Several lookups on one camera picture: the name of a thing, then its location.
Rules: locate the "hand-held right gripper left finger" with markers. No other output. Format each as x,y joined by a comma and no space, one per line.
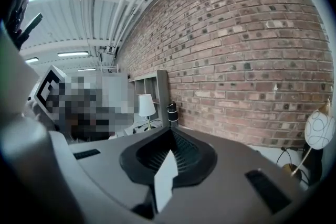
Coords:
110,178

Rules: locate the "narrow ceiling light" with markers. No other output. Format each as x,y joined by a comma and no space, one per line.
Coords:
72,54
86,69
32,60

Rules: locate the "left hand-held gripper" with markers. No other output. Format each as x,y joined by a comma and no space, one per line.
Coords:
48,86

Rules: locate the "black head camera rig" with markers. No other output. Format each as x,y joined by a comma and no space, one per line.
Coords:
29,27

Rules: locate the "patterned globe table lamp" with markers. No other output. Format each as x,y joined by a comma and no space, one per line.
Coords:
319,128

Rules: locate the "white shade table lamp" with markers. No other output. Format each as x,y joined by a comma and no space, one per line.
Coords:
146,106

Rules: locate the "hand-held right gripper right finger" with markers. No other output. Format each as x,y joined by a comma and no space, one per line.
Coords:
225,170

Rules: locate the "black cylindrical humidifier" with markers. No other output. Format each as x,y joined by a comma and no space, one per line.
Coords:
172,114

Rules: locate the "white desk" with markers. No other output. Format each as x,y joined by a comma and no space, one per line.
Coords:
267,154

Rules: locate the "grey desk with hutch shelf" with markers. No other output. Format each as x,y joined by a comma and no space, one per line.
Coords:
162,91

